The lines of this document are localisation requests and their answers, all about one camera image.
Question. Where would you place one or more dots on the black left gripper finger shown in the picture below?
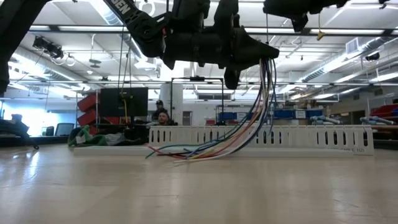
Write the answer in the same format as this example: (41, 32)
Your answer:
(247, 60)
(255, 46)

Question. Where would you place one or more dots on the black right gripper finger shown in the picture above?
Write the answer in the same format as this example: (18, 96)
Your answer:
(276, 7)

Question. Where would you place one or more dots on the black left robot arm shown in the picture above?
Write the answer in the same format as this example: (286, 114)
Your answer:
(15, 31)

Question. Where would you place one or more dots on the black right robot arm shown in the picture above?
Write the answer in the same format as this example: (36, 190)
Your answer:
(329, 4)

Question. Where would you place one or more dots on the yellow hanging tag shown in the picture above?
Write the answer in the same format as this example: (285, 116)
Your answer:
(320, 35)

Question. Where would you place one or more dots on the long strip light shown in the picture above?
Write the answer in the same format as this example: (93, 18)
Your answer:
(93, 28)
(342, 31)

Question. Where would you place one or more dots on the blue storage bin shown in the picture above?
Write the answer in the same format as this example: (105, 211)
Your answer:
(228, 116)
(314, 114)
(284, 114)

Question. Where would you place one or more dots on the white air vent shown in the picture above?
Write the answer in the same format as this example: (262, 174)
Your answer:
(352, 46)

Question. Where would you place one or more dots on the person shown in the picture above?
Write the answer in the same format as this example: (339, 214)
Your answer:
(163, 118)
(159, 104)

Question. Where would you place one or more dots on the small black fixture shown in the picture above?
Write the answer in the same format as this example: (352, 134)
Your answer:
(372, 56)

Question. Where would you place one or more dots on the white blue roll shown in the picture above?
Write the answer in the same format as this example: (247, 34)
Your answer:
(325, 119)
(374, 119)

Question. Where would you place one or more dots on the black monitor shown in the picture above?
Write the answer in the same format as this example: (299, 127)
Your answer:
(112, 102)

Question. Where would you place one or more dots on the red storage bin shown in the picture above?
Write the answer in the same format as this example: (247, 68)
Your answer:
(87, 118)
(88, 102)

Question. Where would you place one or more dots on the large red bin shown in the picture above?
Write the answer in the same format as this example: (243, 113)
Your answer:
(384, 110)

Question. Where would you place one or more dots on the wooden bench board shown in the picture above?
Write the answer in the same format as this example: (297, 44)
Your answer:
(385, 127)

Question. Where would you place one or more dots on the black mounted camera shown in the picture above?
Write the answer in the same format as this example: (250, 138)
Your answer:
(49, 48)

